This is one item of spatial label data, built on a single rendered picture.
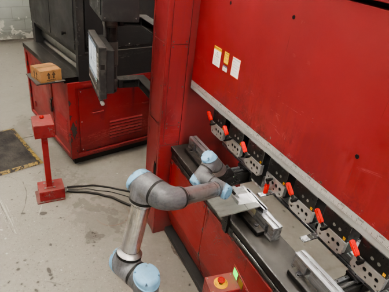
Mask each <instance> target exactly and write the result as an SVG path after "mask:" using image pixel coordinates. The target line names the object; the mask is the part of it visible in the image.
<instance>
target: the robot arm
mask: <svg viewBox="0 0 389 292"><path fill-rule="evenodd" d="M201 161H202V163H201V165H200V166H199V167H198V168H197V170H196V171H195V172H194V173H193V175H192V176H191V178H190V180H189V181H190V183H191V184H192V185H193V186H190V187H185V188H184V187H181V186H177V187H175V186H172V185H170V184H169V183H167V182H165V181H164V180H162V179H161V178H159V177H158V176H156V175H155V174H153V173H152V172H151V171H149V170H147V169H138V170H136V171H135V172H133V174H131V175H130V176H129V178H128V179H127V182H126V188H127V189H128V190H129V191H130V195H129V201H130V203H131V206H130V211H129V216H128V219H127V224H126V229H125V232H124V237H123V241H122V245H120V246H119V247H118V248H116V249H115V250H114V251H113V254H111V256H110V258H109V267H110V268H111V270H112V271H113V272H114V273H115V274H116V275H118V277H120V278H121V280H122V281H124V282H125V283H126V284H127V285H128V286H129V287H130V288H131V289H132V290H133V292H159V285H160V273H159V270H158V269H157V268H156V267H155V266H154V265H153V264H150V263H148V264H147V263H143V262H142V261H141V257H142V251H141V249H140V248H141V243H142V239H143V236H144V232H145V228H146V223H147V220H148V216H149V212H150V209H151V207H153V208H155V209H158V210H166V211H170V210H180V209H183V208H185V207H186V206H187V205H189V204H192V203H196V202H201V201H203V200H207V199H211V198H216V197H220V198H222V199H224V200H225V199H227V198H229V196H230V195H231V193H232V194H233V195H234V196H235V197H237V198H239V196H238V194H239V193H240V192H241V191H242V187H239V188H237V187H236V186H233V185H234V184H236V183H237V184H238V183H239V182H240V180H239V179H237V178H238V177H237V176H236V175H235V173H234V172H233V170H232V169H231V168H230V167H229V166H228V165H226V166H225V165H224V164H223V163H222V161H221V160H220V159H219V158H218V156H217V155H216V154H215V153H214V152H213V151H211V150H208V151H205V152H204V153H203V154H202V155H201ZM212 173H213V174H214V175H215V176H216V177H215V176H213V175H212ZM237 180H238V181H237Z"/></svg>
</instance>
